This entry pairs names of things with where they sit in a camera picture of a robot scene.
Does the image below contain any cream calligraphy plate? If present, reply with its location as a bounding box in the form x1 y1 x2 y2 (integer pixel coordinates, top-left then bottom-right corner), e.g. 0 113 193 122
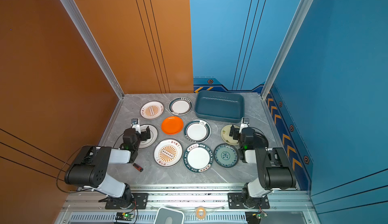
221 125 238 146

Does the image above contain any green striped rim plate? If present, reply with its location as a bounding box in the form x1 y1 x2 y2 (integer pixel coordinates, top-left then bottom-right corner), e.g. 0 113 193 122
184 119 211 143

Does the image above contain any teal rim lettered plate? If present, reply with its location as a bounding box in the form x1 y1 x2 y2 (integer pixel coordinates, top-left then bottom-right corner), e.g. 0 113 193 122
183 143 214 173

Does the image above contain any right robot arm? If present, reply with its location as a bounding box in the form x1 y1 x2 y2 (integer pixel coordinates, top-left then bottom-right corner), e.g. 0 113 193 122
227 126 297 209

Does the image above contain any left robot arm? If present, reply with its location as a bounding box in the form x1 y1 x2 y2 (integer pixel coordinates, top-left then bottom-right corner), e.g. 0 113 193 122
64 126 153 209

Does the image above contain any teal plastic bin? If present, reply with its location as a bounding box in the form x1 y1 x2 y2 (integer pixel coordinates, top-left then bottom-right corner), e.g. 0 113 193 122
195 91 245 123

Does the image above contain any white flower pattern plate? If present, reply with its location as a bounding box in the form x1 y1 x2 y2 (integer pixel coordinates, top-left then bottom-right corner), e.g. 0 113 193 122
139 125 158 149

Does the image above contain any small orange sunburst plate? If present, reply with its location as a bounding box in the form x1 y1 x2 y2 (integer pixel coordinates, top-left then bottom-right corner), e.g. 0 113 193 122
140 101 165 120

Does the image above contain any teal patterned plate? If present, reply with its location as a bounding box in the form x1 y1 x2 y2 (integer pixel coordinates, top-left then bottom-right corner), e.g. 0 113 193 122
214 144 239 168

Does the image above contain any large orange sunburst plate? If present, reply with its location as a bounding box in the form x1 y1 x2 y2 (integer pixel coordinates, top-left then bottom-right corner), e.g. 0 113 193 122
153 139 183 167

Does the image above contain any dark rimmed white plate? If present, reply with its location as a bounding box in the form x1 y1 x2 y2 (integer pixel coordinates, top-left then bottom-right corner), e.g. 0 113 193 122
168 97 193 116

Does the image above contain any right circuit board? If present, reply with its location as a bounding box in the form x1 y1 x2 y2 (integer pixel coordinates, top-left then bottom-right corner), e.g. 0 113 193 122
252 210 268 222

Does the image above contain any circuit board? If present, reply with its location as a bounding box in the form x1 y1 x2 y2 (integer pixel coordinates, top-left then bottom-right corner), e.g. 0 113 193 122
252 210 268 222
115 212 135 224

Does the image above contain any left circuit board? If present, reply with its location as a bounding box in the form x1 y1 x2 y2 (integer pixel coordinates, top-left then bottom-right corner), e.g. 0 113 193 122
115 212 135 224

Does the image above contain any white box device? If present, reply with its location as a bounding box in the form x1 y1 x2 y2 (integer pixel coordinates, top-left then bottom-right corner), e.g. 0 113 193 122
154 207 185 224

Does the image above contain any tape roll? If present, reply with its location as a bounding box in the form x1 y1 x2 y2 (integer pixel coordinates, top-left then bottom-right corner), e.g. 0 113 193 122
195 206 207 220

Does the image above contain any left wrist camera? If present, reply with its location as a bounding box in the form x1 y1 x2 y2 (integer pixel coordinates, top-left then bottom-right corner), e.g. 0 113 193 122
131 118 141 134

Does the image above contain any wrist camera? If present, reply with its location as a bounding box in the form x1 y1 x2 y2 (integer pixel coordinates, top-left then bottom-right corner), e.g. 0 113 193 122
131 118 141 134
239 118 250 134

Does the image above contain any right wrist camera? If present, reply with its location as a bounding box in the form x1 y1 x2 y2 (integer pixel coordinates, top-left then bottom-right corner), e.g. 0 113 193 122
239 118 250 134

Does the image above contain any red handled screwdriver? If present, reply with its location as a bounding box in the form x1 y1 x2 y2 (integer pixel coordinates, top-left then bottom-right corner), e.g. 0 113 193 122
133 163 143 172

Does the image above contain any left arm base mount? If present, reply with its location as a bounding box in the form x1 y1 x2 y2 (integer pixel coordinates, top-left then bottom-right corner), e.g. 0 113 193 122
105 193 149 210

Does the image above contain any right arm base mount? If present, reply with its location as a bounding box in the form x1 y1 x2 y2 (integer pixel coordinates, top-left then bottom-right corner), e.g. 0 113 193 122
227 193 270 209

